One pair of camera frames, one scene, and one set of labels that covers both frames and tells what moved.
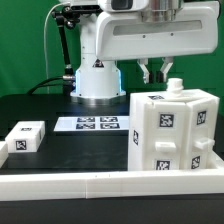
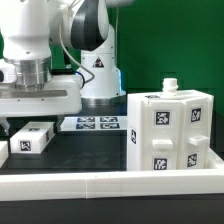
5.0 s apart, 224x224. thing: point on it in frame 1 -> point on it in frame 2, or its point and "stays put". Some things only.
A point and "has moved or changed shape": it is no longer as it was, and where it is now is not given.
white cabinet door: [200, 130] has moved or changed shape
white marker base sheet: [92, 123] stays put
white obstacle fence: [19, 186] stays put
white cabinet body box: [174, 129] stays put
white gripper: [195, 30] -> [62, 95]
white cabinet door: [165, 128] stays put
